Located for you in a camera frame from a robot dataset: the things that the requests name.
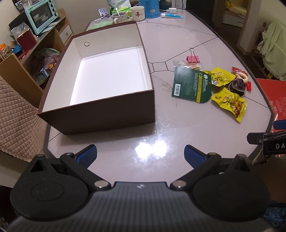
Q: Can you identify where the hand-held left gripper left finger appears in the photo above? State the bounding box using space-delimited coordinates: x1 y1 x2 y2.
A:
29 144 111 191

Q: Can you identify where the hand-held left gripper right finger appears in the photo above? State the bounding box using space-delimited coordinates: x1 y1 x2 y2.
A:
171 144 254 191

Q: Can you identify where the yellow snack packet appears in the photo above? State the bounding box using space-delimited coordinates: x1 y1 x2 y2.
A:
211 87 247 123
203 67 236 87

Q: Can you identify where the dark purple scrunchie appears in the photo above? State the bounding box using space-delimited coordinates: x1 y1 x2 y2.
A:
230 78 246 97

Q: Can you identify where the cream scrunchie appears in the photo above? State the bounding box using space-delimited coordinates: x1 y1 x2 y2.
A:
235 71 249 83

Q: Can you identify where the dark green card packet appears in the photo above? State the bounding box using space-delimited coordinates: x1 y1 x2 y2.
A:
172 66 212 104

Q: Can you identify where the red snack packet gold edge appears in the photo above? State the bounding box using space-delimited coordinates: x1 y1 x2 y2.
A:
231 66 247 75

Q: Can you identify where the brown cardboard box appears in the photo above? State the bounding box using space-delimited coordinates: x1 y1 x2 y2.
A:
37 21 155 135

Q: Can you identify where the clear bag of cotton swabs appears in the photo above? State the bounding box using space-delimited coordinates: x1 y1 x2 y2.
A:
173 60 204 72

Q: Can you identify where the pink binder clip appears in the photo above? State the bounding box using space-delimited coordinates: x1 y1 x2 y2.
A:
186 48 200 63

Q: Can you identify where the red cardboard box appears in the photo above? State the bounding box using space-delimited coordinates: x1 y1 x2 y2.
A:
255 78 286 134

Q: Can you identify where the blue textured cloth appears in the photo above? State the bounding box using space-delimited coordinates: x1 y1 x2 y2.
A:
262 200 286 229

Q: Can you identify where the brown quilted cover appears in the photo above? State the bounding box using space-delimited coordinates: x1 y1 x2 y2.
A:
0 76 47 162

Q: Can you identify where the green covered sofa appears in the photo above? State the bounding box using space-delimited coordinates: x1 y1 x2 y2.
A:
257 21 286 81

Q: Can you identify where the pink plastic bag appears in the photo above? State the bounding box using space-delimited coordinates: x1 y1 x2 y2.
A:
42 56 61 69

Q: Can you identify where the green plastic bag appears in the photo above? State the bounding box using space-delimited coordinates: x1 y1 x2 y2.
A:
33 47 61 59

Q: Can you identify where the wooden shelf unit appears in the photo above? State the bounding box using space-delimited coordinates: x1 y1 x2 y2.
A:
0 16 73 102

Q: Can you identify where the white bed base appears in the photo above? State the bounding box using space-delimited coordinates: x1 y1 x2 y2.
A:
221 13 244 27

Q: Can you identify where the white shelf drawer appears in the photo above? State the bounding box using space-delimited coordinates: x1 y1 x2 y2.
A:
59 24 72 44

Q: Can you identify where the yellow bedding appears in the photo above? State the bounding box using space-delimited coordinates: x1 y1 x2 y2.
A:
225 0 247 16

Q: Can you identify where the dark red box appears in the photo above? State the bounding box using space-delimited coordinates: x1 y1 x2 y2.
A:
17 29 37 52

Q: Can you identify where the green towel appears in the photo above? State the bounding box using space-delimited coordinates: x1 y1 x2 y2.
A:
86 20 114 31

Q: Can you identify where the glass jar orange lid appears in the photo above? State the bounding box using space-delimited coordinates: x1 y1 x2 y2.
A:
0 43 11 58

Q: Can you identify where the white mug with figures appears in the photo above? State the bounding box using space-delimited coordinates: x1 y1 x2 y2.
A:
111 12 128 24

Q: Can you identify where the clear plastic bag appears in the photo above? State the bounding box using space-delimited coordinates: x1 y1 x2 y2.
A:
10 22 29 39

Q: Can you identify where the teal toaster oven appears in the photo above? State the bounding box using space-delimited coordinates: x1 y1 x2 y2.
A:
24 0 59 36

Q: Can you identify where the white mug bear print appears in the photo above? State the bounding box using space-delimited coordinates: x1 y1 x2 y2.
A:
127 6 146 21

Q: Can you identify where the green tissue pack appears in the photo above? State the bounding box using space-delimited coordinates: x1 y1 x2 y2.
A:
109 6 131 16

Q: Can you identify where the dark green kettle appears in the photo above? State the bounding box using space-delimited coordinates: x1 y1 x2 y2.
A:
159 0 173 11

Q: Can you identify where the blue thermos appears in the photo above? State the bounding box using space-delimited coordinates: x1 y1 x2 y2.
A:
139 0 161 19

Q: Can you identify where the white pouch bag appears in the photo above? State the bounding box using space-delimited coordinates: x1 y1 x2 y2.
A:
107 0 131 10

